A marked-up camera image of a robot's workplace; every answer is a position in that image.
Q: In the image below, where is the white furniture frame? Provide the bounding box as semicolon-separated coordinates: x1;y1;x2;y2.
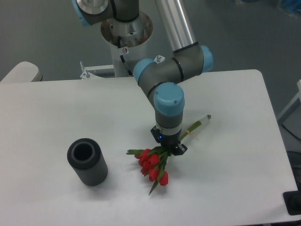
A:
277;80;301;124

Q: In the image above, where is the red tulip bouquet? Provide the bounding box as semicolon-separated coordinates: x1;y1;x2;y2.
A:
127;114;212;194

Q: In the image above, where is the black table cable grommet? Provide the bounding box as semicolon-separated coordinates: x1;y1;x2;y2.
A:
283;191;301;216

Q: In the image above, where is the white chair armrest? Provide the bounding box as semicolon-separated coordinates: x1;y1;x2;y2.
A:
0;61;43;84

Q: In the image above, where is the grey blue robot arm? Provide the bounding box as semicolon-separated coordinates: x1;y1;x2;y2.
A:
72;0;214;155

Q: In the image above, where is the black pedestal cable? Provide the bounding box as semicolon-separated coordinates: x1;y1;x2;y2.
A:
117;35;135;77

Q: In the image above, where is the dark grey ribbed vase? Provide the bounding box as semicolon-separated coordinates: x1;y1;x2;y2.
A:
67;138;108;186

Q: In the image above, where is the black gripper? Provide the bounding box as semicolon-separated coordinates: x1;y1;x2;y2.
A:
150;126;188;156

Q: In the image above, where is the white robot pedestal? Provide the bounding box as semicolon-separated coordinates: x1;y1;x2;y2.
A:
79;11;165;80

